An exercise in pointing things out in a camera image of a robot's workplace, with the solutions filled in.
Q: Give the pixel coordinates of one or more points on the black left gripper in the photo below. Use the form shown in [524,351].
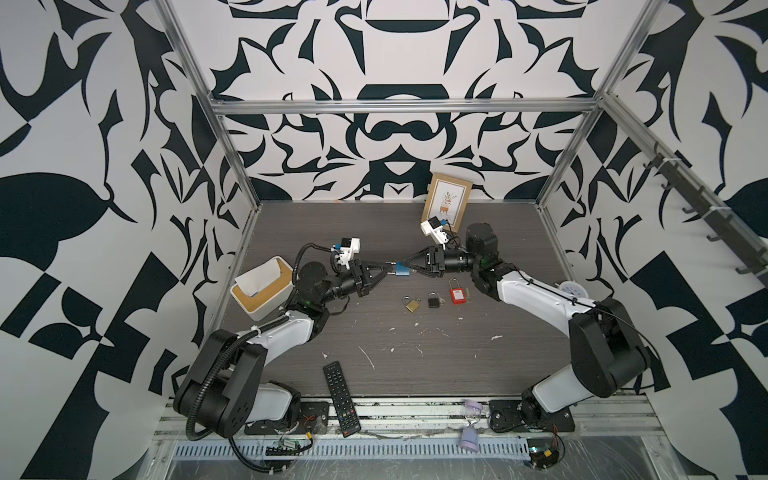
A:
[365,282]

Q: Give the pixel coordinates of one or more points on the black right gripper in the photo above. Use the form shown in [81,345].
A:
[436,262]

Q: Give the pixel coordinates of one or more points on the blue padlock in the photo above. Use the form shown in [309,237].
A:
[400,270]

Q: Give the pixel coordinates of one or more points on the black padlock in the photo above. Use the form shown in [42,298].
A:
[433,300]

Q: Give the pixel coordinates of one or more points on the brass padlock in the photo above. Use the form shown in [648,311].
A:
[411,304]

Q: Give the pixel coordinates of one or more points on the red padlock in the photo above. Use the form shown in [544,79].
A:
[457,293]

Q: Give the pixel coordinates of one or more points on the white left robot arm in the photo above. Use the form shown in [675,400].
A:
[223,389]

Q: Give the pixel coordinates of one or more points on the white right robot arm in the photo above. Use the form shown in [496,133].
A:
[606,350]

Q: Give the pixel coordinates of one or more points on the black remote control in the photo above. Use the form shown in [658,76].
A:
[346,411]

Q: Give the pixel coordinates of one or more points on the white alarm clock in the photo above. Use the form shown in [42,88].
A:
[573,290]

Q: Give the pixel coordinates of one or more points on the purple hourglass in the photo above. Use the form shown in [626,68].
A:
[469,439]

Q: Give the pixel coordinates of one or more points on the left circuit board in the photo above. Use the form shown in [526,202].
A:
[286,447]

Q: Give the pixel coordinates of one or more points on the circuit board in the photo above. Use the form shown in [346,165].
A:
[545,456]
[286,447]

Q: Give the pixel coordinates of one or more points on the right circuit board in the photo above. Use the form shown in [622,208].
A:
[545,456]

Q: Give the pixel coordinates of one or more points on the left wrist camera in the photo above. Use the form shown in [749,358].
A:
[344,252]

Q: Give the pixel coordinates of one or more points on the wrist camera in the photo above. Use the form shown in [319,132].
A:
[433,228]
[344,252]

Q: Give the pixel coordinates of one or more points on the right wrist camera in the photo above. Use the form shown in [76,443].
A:
[433,228]

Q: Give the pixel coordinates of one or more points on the gold picture frame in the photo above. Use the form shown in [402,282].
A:
[447,199]

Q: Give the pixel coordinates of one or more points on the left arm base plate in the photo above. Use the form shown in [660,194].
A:
[305,416]

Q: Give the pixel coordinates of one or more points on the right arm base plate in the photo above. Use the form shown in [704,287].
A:
[516,415]

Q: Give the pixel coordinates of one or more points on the white slotted cable duct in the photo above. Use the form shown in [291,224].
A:
[516,449]

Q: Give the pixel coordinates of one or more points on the grey wall hook rack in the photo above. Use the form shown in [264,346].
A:
[703,204]

